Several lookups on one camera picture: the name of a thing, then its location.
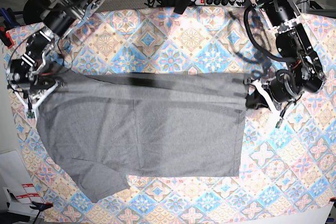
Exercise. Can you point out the white power strip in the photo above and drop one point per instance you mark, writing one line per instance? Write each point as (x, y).
(229, 3)

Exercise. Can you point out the patterned tablecloth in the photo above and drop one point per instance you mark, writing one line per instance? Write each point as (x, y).
(283, 171)

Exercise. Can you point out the grey T-shirt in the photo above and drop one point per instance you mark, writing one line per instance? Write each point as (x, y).
(99, 129)

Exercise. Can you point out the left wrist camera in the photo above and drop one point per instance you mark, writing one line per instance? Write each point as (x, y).
(279, 123)

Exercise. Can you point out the red table clamp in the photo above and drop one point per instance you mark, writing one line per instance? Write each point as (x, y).
(6, 38)

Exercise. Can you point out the white box with labels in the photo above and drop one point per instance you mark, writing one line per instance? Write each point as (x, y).
(19, 189)

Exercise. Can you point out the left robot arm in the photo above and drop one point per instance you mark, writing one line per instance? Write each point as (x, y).
(304, 72)

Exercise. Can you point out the orange right clamp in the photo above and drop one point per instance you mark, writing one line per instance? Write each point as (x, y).
(333, 200)

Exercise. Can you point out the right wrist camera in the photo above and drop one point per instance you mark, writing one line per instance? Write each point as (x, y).
(29, 113)

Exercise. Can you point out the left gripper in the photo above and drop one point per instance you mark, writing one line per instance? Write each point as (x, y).
(280, 91)

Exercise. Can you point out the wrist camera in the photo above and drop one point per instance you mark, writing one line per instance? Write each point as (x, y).
(279, 123)
(29, 113)

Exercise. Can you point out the black round stool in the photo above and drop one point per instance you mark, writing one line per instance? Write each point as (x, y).
(33, 10)

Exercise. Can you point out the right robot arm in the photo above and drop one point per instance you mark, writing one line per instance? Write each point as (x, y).
(28, 75)

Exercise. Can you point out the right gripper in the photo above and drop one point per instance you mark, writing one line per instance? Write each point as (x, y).
(41, 84)

